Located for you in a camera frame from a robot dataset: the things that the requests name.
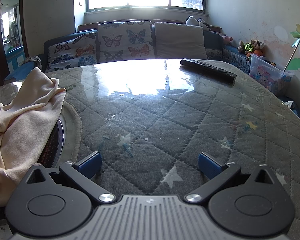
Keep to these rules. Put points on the round built-in cooktop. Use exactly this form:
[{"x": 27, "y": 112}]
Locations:
[{"x": 53, "y": 145}]

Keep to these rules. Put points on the cream shirt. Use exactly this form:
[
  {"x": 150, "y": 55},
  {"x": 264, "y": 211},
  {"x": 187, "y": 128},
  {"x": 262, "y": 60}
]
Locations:
[{"x": 20, "y": 120}]

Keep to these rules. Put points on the pink plush toy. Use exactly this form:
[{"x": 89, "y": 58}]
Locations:
[{"x": 227, "y": 39}]

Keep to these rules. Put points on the dark wooden door frame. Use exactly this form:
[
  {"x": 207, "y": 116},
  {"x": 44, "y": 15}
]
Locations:
[{"x": 25, "y": 17}]

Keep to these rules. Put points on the brown plush bear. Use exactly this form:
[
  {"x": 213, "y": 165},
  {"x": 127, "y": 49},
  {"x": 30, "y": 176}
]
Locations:
[{"x": 257, "y": 44}]

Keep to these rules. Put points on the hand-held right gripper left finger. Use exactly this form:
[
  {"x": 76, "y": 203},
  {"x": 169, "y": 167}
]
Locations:
[{"x": 88, "y": 165}]

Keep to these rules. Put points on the small butterfly print cushion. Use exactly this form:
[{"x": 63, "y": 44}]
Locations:
[{"x": 72, "y": 52}]

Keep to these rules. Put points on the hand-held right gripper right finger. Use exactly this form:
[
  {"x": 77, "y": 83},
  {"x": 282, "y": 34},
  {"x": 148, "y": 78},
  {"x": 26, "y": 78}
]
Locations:
[{"x": 210, "y": 166}]

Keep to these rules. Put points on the clear plastic storage box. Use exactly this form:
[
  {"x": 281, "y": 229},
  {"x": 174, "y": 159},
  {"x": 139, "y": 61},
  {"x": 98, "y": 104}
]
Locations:
[{"x": 267, "y": 77}]

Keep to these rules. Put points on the white plush toy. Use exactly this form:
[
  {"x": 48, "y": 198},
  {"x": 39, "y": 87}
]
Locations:
[{"x": 193, "y": 21}]

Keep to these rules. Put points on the plain beige cushion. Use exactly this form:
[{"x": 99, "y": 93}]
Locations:
[{"x": 180, "y": 40}]

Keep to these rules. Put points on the grey cloth on sofa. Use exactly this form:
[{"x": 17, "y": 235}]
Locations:
[{"x": 32, "y": 61}]

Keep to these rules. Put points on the black remote control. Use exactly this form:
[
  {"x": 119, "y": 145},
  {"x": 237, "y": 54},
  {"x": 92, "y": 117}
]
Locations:
[{"x": 207, "y": 70}]

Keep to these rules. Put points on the large butterfly print cushion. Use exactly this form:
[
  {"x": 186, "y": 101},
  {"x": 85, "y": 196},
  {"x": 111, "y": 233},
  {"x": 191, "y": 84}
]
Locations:
[{"x": 125, "y": 42}]

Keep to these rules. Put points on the blue cabinet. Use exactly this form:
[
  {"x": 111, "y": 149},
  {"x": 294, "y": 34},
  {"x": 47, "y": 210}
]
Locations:
[{"x": 15, "y": 57}]

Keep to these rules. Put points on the hanging grey garment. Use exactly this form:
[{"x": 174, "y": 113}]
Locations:
[{"x": 13, "y": 32}]

